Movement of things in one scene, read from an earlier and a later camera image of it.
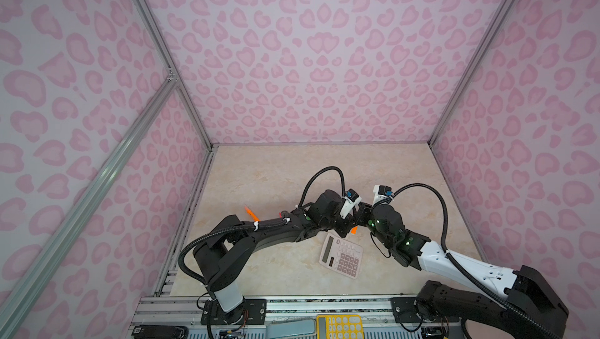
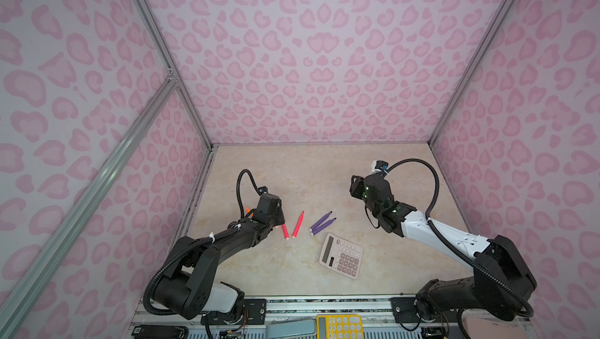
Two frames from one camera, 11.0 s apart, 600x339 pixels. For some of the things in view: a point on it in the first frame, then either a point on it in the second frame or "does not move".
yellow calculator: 339,326 does not move
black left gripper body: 336,223 -> 278,218
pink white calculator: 341,255 does not move
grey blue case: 291,330 does not move
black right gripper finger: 364,214 -> 356,188
